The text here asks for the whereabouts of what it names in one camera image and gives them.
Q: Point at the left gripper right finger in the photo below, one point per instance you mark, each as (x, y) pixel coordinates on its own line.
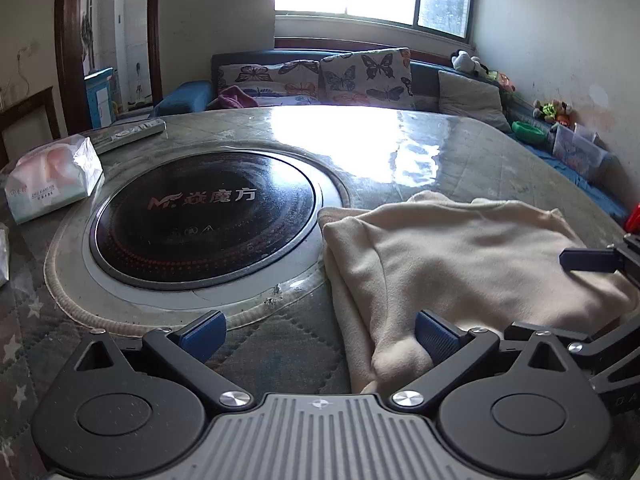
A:
(456, 355)

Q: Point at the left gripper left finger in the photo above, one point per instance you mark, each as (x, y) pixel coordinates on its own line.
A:
(181, 356)

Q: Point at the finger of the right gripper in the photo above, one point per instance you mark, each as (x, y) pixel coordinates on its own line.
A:
(620, 257)
(611, 360)

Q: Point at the cream beige garment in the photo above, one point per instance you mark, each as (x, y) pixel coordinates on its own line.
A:
(486, 263)

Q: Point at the red plastic stool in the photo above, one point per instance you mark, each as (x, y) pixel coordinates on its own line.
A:
(632, 224)

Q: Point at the quilted grey table cover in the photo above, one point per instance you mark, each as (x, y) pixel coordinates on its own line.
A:
(283, 336)

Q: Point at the clear plastic storage box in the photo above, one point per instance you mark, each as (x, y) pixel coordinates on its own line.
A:
(583, 156)

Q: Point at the round black induction cooktop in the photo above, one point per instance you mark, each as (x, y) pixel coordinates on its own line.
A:
(205, 220)

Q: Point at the green plastic bowl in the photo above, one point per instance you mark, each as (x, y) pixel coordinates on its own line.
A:
(528, 133)

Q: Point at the yellow green plush toys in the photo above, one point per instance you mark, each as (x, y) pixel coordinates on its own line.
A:
(552, 112)

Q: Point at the pink tissue pack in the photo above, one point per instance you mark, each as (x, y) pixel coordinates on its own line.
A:
(51, 177)

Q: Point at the grey remote control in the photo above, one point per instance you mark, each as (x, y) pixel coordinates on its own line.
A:
(113, 137)

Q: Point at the plain beige cushion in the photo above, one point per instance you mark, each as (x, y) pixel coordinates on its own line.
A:
(462, 96)

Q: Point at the magenta cloth on sofa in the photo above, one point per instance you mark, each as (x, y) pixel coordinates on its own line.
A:
(232, 98)

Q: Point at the black white plush toy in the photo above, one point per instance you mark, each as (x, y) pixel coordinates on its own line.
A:
(462, 62)

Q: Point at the blue white storage cabinet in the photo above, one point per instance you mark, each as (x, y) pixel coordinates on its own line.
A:
(100, 98)

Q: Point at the large butterfly cushion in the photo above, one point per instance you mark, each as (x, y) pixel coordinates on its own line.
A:
(380, 78)

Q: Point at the small butterfly cushion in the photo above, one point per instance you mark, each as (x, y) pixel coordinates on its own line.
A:
(292, 82)

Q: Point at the blue corner sofa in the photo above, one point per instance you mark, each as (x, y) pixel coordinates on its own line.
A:
(193, 96)

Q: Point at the dark wooden door frame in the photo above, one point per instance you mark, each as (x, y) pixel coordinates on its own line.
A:
(94, 34)

